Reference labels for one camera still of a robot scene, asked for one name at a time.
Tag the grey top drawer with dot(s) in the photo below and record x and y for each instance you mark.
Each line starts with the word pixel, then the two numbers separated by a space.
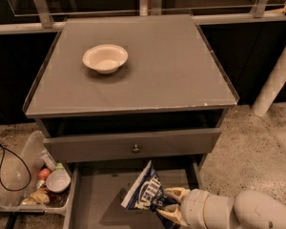
pixel 81 148

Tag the white paper bowl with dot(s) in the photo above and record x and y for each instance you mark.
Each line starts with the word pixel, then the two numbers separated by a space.
pixel 105 59

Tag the white tube in bin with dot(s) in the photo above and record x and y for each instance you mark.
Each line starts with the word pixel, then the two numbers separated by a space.
pixel 48 159

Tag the metal railing frame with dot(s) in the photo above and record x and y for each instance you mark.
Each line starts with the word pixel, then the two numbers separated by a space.
pixel 28 16

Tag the white bowl in bin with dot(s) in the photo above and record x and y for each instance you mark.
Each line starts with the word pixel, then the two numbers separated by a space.
pixel 58 181

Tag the grey drawer cabinet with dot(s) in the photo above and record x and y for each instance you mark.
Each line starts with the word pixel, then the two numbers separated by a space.
pixel 171 80

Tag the clear plastic bin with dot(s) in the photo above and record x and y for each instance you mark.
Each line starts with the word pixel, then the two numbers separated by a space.
pixel 21 180

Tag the white diagonal pole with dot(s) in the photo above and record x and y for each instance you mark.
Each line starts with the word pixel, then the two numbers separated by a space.
pixel 272 87

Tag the blue chip bag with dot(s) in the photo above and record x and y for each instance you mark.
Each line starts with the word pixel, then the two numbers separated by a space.
pixel 147 193

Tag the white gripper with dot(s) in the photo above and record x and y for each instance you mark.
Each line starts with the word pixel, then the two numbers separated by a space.
pixel 193 206

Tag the red round fruit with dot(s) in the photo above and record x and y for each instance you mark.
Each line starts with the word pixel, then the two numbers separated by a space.
pixel 44 173

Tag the yellow crumpled item in bin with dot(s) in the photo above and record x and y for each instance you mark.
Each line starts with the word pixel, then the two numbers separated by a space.
pixel 40 196

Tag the round metal drawer knob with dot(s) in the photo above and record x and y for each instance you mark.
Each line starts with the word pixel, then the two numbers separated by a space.
pixel 136 149

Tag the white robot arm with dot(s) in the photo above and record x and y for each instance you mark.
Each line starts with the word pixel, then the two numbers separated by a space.
pixel 247 210

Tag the open middle drawer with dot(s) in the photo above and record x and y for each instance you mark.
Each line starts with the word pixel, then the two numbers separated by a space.
pixel 101 186

